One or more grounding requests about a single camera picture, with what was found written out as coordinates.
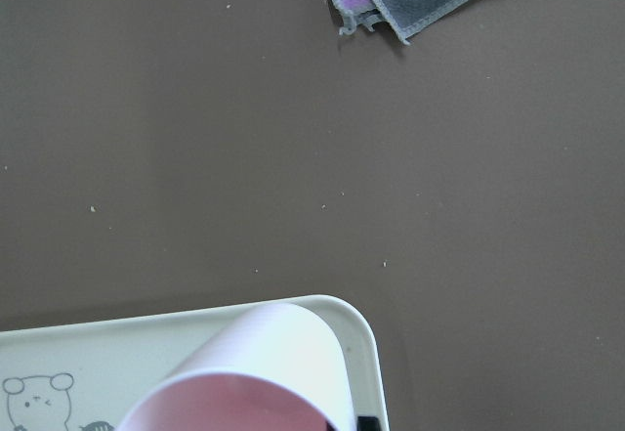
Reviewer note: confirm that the cream rabbit tray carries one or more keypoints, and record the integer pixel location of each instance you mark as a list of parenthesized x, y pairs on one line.
[(88, 376)]

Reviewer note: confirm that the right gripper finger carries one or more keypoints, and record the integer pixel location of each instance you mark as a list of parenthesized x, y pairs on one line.
[(367, 423)]

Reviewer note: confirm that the pink plastic cup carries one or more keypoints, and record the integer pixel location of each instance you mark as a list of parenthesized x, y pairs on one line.
[(278, 366)]

